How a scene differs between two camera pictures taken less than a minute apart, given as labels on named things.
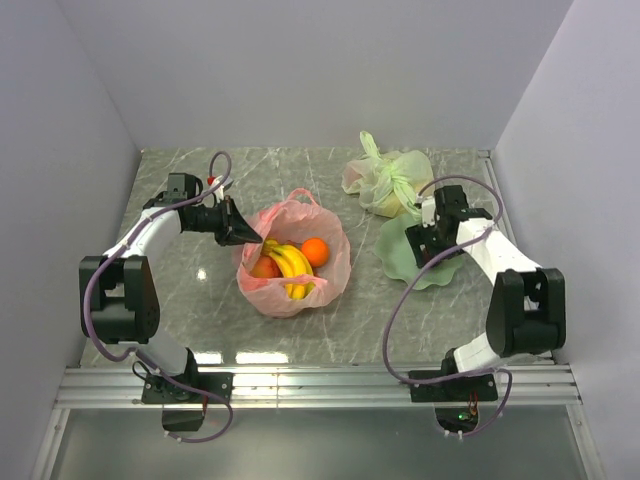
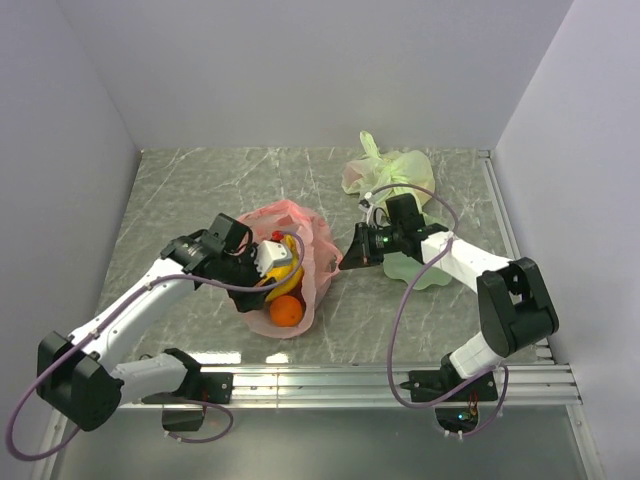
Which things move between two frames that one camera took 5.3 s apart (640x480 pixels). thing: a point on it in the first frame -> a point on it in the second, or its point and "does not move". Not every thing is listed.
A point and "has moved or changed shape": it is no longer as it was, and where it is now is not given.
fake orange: [316, 250] -> [286, 311]
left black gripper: [241, 233] -> [245, 301]
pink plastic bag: [300, 217] has moved or changed shape
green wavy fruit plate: [400, 260] does not move
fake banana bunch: [294, 263] has moved or changed shape
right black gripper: [418, 236] -> [361, 252]
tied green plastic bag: [389, 182] does not move
